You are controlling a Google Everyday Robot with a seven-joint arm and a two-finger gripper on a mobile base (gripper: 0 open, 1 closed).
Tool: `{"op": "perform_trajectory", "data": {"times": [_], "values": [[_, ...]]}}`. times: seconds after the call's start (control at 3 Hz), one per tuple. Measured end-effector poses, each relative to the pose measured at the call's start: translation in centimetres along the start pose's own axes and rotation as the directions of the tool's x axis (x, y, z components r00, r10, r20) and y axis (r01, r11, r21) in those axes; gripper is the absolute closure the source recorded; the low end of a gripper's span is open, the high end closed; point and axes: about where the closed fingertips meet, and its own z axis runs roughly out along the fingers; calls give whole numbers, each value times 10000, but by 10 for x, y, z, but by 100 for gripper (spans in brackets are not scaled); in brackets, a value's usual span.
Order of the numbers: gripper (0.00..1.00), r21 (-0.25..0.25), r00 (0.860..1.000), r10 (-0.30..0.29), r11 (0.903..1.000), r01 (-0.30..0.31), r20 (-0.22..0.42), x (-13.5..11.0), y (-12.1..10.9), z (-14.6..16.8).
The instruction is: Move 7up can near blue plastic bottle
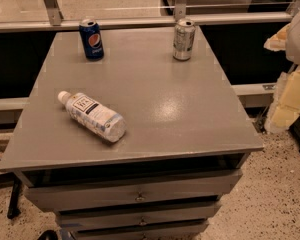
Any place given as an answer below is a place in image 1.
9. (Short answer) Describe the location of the blue pepsi can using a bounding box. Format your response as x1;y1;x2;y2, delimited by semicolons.
79;19;104;60

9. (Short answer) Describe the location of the bottom grey drawer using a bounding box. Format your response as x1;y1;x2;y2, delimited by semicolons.
73;220;207;240

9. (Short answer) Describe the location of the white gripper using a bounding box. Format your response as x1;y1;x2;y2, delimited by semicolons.
264;11;300;133

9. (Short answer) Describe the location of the grey drawer cabinet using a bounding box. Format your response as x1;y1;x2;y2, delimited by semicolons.
0;26;265;240

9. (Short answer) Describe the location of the top grey drawer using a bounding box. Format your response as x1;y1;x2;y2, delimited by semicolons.
25;169;242;212

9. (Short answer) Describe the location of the clear plastic bottle white cap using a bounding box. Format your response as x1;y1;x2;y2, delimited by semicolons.
58;91;126;143

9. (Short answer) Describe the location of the black stand leg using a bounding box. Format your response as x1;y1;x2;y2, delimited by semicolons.
7;178;22;219

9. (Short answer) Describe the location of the middle grey drawer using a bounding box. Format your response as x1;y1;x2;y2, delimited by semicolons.
56;202;221;231

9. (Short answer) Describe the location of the metal railing frame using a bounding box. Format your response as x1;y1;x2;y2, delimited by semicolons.
0;0;300;33

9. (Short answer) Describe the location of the silver green 7up can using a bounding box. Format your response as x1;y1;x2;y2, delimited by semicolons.
173;18;196;61

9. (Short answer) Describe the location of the grey drawer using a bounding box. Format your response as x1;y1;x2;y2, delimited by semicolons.
25;169;242;212
56;202;221;231
73;220;207;240

